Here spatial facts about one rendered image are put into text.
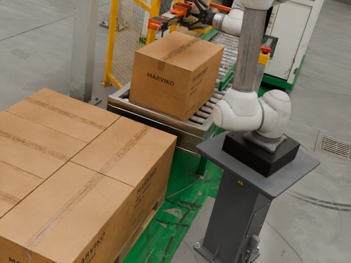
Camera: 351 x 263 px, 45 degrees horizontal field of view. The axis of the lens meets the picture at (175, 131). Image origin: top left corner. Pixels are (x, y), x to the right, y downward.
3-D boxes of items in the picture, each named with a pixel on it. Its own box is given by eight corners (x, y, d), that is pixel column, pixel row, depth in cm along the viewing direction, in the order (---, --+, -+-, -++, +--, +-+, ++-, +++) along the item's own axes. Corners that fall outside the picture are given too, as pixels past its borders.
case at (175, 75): (166, 79, 337) (175, 30, 317) (212, 95, 326) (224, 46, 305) (127, 106, 289) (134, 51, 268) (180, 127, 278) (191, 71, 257)
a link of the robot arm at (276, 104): (289, 138, 217) (303, 101, 204) (257, 140, 211) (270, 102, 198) (273, 119, 229) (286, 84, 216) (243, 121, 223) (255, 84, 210)
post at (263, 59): (226, 165, 347) (260, 50, 296) (235, 168, 346) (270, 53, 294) (224, 169, 342) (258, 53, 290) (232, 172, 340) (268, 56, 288)
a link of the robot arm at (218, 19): (219, 32, 242) (209, 28, 243) (223, 27, 249) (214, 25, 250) (223, 16, 237) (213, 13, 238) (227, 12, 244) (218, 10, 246)
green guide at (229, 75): (259, 39, 466) (262, 31, 461) (269, 42, 463) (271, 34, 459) (217, 90, 334) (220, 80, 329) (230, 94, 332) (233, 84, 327)
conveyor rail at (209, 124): (263, 54, 471) (268, 37, 462) (268, 55, 470) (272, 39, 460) (193, 152, 281) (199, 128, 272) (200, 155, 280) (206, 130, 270)
